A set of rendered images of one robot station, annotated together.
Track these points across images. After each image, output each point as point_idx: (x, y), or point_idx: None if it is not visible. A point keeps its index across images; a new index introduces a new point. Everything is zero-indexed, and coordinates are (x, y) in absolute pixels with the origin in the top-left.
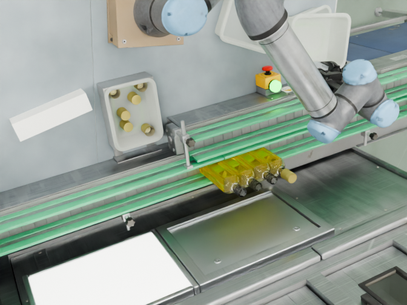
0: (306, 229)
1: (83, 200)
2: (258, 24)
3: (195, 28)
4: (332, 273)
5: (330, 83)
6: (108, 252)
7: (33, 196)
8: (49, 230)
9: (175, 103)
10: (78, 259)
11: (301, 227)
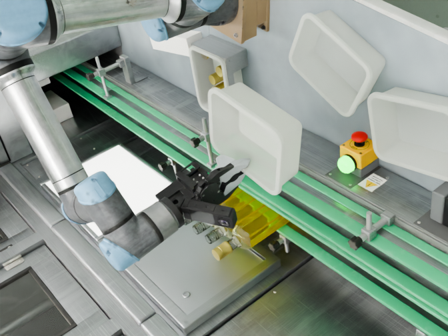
0: (185, 303)
1: (151, 123)
2: None
3: (153, 37)
4: None
5: (171, 186)
6: (148, 173)
7: (151, 95)
8: (143, 126)
9: (273, 101)
10: (138, 161)
11: (189, 298)
